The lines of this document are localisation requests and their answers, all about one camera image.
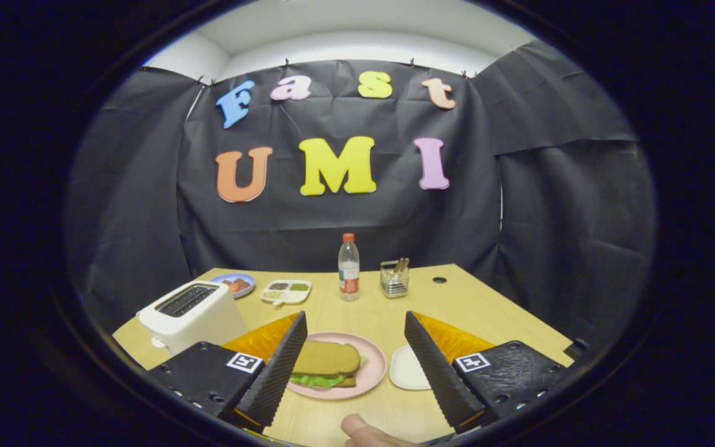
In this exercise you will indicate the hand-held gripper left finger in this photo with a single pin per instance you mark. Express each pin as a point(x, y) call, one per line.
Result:
point(280, 366)

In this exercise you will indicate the white toaster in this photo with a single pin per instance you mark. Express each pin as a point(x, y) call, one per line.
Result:
point(208, 323)

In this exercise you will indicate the pink plate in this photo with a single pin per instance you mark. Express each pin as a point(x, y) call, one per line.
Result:
point(373, 366)

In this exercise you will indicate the brown toasted bread slice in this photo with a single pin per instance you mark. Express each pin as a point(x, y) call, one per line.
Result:
point(332, 359)

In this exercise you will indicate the clear red-capped water bottle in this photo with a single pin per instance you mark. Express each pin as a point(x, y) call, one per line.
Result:
point(349, 273)

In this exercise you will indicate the black backdrop cloth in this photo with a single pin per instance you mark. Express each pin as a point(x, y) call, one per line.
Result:
point(364, 223)

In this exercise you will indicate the square brown bread slice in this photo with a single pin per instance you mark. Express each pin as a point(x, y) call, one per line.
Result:
point(349, 382)

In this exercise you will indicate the brown meat slices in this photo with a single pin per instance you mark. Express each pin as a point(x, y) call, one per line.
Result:
point(243, 284)

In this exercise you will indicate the green lettuce leaf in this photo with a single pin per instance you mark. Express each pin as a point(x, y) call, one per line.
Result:
point(314, 380)

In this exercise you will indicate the small white plate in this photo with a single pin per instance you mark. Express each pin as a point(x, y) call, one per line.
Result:
point(407, 369)

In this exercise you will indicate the white divided condiment dish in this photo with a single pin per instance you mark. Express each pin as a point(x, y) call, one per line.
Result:
point(286, 297)

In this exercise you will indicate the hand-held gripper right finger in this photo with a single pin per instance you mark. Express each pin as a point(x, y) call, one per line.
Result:
point(438, 372)

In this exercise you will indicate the blue plate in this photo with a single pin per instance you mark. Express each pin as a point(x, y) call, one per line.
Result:
point(218, 277)

